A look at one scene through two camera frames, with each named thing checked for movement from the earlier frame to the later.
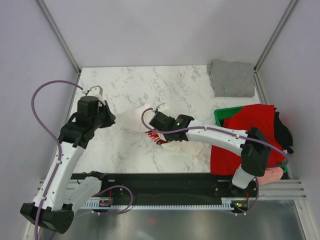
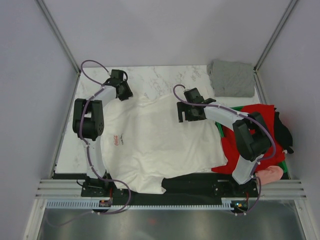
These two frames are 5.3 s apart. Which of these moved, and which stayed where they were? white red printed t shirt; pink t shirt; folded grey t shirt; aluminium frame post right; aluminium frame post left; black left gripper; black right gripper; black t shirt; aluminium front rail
Moved: white red printed t shirt; black left gripper; black right gripper
Stayed: aluminium frame post right; aluminium front rail; aluminium frame post left; black t shirt; pink t shirt; folded grey t shirt
